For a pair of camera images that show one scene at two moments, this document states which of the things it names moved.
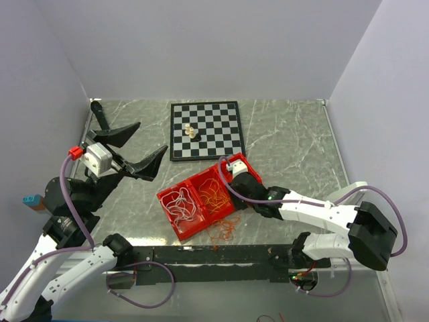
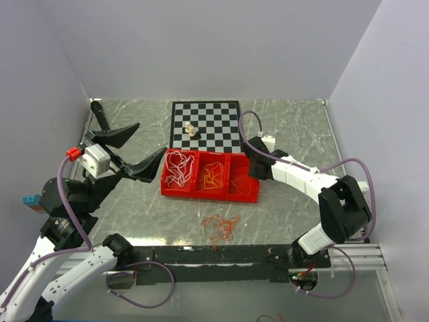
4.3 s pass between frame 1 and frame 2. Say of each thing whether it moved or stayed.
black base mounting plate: stayed
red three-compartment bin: moved
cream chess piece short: stayed
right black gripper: moved
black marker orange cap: stayed
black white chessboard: stayed
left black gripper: stayed
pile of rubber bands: stayed
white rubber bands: moved
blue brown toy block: stayed
